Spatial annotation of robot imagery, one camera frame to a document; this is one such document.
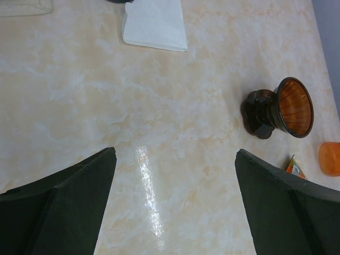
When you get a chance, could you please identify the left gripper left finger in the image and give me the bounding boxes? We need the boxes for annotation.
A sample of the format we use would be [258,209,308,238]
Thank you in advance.
[1,147,116,254]

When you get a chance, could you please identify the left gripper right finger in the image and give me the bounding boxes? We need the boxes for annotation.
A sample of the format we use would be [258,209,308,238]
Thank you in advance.
[235,149,339,254]

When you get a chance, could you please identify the brown coffee dripper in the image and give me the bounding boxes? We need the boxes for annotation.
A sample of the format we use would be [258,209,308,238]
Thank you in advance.
[241,77,314,139]

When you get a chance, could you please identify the white paper coffee filters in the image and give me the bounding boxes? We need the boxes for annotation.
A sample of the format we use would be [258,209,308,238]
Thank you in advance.
[122,0,188,52]

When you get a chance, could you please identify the red glass coffee server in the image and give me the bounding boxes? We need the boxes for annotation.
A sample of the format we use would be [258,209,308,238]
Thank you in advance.
[107,0,134,4]

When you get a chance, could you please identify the orange snack packet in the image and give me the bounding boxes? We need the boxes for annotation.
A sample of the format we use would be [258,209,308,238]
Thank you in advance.
[286,155,307,180]

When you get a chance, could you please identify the beige canvas tote bag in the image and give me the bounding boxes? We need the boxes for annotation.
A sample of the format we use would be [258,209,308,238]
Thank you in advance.
[1,0,53,17]

